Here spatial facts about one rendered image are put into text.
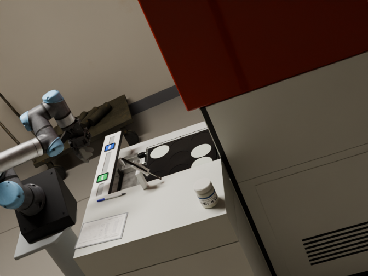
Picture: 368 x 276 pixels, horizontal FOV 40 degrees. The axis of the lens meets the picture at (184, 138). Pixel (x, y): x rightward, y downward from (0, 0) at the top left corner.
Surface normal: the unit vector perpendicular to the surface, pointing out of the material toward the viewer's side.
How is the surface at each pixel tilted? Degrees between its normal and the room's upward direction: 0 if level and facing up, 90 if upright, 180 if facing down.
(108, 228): 0
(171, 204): 0
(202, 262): 90
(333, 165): 90
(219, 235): 90
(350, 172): 90
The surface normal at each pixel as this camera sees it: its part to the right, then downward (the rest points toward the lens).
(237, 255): 0.00, 0.53
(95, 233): -0.37, -0.79
